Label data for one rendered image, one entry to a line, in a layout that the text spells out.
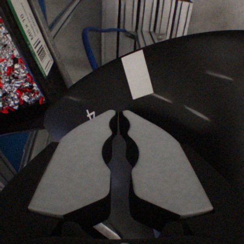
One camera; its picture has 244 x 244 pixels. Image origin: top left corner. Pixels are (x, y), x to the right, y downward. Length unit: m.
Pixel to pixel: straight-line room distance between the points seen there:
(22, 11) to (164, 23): 0.88
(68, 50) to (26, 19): 0.98
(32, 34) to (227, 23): 1.15
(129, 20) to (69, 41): 0.37
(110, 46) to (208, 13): 0.59
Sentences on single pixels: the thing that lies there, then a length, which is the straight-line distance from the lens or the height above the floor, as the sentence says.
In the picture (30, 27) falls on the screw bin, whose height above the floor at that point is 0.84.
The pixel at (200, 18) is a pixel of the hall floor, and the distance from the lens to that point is 1.20.
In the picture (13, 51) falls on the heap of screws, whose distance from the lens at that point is 0.27.
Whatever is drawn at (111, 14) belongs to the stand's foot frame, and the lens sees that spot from 1.02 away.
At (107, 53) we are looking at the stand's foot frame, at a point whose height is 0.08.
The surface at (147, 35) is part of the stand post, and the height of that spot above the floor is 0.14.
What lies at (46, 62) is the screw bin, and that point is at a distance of 0.27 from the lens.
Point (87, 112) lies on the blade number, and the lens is 0.17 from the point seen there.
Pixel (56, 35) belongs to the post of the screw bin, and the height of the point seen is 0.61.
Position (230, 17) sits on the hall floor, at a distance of 1.27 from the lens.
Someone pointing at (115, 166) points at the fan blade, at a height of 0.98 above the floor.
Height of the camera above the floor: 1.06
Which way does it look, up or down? 43 degrees down
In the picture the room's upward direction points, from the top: 178 degrees clockwise
